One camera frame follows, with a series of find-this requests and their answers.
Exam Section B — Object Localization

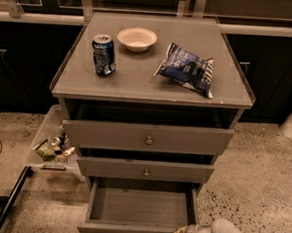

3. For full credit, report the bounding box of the grey bottom drawer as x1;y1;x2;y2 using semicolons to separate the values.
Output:
78;177;198;233

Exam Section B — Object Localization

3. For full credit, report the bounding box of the grey drawer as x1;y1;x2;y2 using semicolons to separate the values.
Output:
62;120;234;155
78;177;198;233
77;157;215;184

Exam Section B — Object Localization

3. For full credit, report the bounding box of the grey middle drawer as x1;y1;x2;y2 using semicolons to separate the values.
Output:
77;157;215;184

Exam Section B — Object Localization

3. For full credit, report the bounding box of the grey drawer cabinet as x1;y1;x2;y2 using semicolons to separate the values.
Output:
42;8;262;197

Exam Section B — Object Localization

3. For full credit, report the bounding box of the grey top drawer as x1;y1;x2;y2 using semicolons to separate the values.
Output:
62;120;234;155

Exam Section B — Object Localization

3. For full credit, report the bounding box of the clear plastic bin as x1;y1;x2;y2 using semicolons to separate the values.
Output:
26;104;77;171

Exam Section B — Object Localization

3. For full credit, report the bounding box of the green wrapper in bin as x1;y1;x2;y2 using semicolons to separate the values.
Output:
34;141;56;162

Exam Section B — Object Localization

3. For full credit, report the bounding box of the blue chip bag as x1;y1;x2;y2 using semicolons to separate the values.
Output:
155;42;215;99

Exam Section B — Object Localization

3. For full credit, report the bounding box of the white paper bowl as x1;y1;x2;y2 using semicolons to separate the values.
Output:
117;27;158;53

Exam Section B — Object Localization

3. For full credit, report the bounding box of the blue soda can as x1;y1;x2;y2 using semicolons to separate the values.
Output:
92;34;116;76

